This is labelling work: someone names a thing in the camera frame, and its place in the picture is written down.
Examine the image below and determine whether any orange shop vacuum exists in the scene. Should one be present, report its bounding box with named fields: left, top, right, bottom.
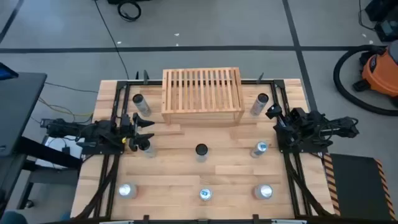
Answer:
left=353, top=40, right=398, bottom=108
left=333, top=44, right=398, bottom=117

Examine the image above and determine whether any blue silver Red Bull can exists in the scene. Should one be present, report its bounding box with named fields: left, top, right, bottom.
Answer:
left=250, top=141, right=269, bottom=159
left=198, top=187, right=214, bottom=202

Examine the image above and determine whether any computer monitor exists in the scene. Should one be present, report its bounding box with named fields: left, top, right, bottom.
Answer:
left=0, top=62, right=19, bottom=81

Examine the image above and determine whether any long black floor cable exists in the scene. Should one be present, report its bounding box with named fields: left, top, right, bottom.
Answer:
left=94, top=0, right=130, bottom=80

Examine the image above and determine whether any white red-print Celsius can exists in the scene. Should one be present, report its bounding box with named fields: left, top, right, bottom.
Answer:
left=139, top=139, right=157, bottom=159
left=249, top=92, right=270, bottom=117

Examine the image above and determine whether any black equipment with cables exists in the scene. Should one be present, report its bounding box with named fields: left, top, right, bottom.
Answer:
left=359, top=0, right=398, bottom=43

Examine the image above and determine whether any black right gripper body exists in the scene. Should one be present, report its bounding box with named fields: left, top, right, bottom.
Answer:
left=275, top=114, right=295, bottom=146

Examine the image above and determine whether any blue chair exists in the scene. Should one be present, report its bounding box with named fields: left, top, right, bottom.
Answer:
left=0, top=210, right=28, bottom=224

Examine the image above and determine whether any Spindrift grapefruit can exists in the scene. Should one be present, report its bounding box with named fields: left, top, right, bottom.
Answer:
left=254, top=184, right=274, bottom=200
left=117, top=182, right=138, bottom=200

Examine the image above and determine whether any wooden slatted shelf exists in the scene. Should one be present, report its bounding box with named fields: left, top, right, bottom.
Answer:
left=160, top=67, right=246, bottom=126

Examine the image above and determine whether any silver blue-palm Celsius can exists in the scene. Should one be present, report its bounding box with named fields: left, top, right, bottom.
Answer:
left=132, top=93, right=152, bottom=118
left=195, top=143, right=209, bottom=163

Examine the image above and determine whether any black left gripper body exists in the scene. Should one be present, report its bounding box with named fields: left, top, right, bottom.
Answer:
left=121, top=113, right=140, bottom=152

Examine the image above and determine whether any black power strip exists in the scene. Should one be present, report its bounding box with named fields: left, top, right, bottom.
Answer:
left=39, top=118, right=57, bottom=129

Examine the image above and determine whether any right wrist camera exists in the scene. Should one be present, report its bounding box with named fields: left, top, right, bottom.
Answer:
left=291, top=107, right=308, bottom=124

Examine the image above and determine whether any coiled black cable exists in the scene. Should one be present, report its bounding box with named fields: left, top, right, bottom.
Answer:
left=116, top=1, right=142, bottom=22

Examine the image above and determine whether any black desk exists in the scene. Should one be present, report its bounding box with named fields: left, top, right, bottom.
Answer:
left=0, top=72, right=83, bottom=215

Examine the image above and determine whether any black floor box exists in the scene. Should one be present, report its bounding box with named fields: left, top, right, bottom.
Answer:
left=107, top=0, right=153, bottom=5

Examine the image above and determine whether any black mat with hazard stripes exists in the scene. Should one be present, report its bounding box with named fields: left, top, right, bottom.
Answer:
left=323, top=152, right=398, bottom=222

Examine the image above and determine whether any white paper sheet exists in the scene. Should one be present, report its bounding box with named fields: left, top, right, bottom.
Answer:
left=35, top=130, right=86, bottom=170

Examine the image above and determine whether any black aluminium table frame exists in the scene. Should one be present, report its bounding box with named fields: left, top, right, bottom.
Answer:
left=73, top=79, right=335, bottom=224

